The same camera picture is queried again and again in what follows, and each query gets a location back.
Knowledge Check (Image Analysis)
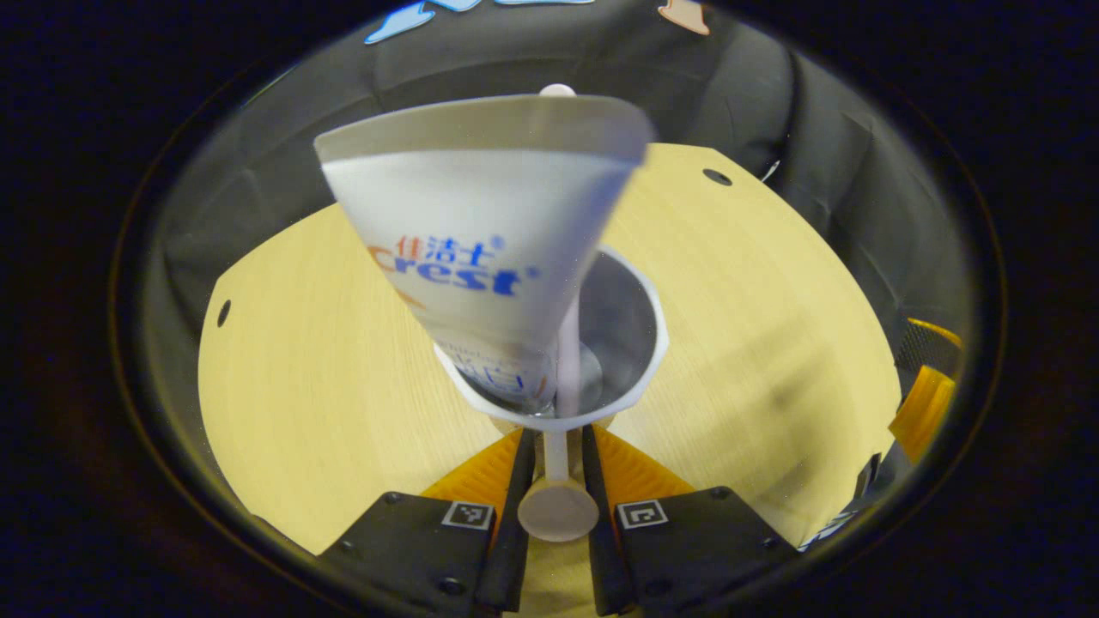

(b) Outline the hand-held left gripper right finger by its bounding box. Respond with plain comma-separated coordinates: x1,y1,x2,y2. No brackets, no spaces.
581,424,800,618

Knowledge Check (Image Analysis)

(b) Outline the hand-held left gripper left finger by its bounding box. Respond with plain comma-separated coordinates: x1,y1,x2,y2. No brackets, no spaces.
318,425,538,617

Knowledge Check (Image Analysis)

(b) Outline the pink and white toothbrush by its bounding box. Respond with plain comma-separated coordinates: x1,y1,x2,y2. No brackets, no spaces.
538,83,586,419

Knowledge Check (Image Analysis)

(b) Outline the white cup with wooden handle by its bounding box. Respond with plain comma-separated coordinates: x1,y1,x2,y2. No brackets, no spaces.
434,245,671,544

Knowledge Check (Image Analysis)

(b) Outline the white toothpaste tube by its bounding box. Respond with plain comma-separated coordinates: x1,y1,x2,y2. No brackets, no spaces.
313,92,655,415

